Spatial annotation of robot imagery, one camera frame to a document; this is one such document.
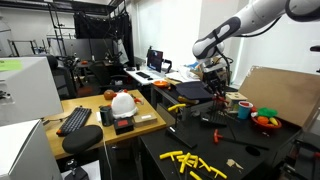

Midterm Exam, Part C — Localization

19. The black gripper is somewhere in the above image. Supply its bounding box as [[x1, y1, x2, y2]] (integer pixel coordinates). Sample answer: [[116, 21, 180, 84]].
[[201, 61, 227, 88]]

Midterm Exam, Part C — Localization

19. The red t-handle wrench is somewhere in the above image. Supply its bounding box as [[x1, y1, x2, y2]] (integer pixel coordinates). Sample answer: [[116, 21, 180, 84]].
[[213, 129, 269, 150], [211, 94, 238, 141]]

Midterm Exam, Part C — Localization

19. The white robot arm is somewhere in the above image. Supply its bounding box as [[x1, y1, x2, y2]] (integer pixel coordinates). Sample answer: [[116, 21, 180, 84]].
[[192, 0, 320, 87]]

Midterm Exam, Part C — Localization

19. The black wrench rack stand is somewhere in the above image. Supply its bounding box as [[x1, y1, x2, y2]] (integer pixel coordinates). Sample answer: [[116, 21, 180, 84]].
[[200, 101, 228, 127]]

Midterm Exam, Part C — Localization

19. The blue cup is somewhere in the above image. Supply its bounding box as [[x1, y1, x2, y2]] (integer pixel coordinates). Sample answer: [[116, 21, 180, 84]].
[[238, 101, 253, 119]]

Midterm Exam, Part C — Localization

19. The orange plate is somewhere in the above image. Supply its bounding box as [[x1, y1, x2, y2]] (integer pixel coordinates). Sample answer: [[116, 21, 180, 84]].
[[153, 80, 170, 88]]

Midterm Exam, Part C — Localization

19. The black angled wrench stand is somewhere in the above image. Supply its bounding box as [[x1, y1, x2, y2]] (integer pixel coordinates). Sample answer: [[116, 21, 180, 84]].
[[166, 109, 197, 149]]

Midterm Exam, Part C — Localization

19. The red bowl of toys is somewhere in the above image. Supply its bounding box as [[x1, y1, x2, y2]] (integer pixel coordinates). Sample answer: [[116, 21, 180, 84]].
[[251, 107, 282, 129]]

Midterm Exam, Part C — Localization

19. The computer monitor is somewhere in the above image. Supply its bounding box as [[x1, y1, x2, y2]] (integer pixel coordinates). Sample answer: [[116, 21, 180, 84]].
[[147, 49, 163, 72]]

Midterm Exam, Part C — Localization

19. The tan small box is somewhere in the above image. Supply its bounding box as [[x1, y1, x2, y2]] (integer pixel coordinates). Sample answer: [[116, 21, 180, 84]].
[[133, 113, 157, 127]]

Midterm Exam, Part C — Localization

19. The brown cardboard sheet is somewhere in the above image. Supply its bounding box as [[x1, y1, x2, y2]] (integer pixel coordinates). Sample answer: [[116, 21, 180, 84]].
[[239, 66, 320, 127]]

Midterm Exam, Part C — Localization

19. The white helmet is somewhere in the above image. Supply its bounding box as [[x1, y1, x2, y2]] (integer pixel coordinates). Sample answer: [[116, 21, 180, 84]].
[[111, 92, 138, 119]]

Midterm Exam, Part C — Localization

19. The wooden desk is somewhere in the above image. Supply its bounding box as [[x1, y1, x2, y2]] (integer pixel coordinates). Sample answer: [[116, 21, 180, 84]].
[[45, 90, 166, 160]]

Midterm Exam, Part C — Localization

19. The black red small box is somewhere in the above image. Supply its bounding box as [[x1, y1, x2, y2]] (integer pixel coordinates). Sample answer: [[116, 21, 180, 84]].
[[114, 118, 134, 135]]

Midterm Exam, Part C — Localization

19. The black mug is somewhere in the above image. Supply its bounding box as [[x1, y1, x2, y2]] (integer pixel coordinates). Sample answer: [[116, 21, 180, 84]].
[[99, 106, 113, 126]]

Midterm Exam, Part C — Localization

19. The black keyboard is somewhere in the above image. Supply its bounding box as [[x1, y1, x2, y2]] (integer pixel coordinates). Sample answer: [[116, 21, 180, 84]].
[[56, 107, 92, 137]]

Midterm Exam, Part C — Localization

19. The black round cushion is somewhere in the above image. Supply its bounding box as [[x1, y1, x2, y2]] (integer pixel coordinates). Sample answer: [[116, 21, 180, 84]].
[[62, 125, 103, 154]]

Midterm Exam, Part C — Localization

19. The white computer case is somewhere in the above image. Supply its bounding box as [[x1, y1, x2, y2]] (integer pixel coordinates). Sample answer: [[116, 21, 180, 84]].
[[0, 57, 63, 126]]

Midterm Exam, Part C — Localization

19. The yellow T-handle on stand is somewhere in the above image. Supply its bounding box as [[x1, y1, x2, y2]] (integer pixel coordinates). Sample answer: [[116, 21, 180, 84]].
[[167, 103, 186, 112]]

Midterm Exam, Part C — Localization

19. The red T-handle wrench on table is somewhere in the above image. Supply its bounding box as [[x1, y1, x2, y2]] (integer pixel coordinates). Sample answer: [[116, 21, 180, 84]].
[[213, 129, 269, 150]]

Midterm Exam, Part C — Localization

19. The yellow T-handle wrench pile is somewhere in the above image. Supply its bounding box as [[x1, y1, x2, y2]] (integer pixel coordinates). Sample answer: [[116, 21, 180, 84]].
[[159, 150, 228, 180]]

